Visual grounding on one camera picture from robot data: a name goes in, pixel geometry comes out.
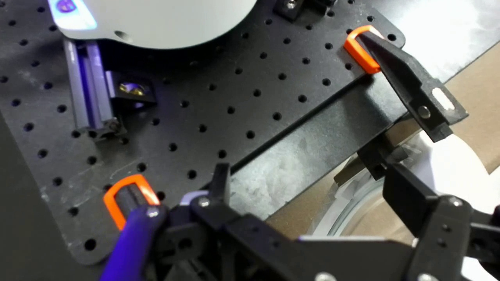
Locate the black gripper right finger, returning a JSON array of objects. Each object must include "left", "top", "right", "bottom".
[{"left": 382, "top": 161, "right": 500, "bottom": 281}]

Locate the black perforated breadboard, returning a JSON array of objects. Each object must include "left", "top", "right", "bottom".
[{"left": 0, "top": 0, "right": 408, "bottom": 267}]

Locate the brown cardboard sheet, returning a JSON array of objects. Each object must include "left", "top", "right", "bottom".
[{"left": 265, "top": 41, "right": 500, "bottom": 247}]

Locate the aluminium rail bracket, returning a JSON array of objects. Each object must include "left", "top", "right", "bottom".
[{"left": 62, "top": 40, "right": 160, "bottom": 143}]

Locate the orange black spring clamp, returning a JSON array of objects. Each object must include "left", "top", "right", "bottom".
[
  {"left": 99, "top": 174, "right": 171, "bottom": 281},
  {"left": 343, "top": 24, "right": 469, "bottom": 144}
]

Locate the dark grey metal plate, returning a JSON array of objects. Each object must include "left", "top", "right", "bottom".
[{"left": 229, "top": 77, "right": 412, "bottom": 221}]

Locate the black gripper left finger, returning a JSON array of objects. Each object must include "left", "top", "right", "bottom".
[{"left": 151, "top": 163, "right": 301, "bottom": 281}]

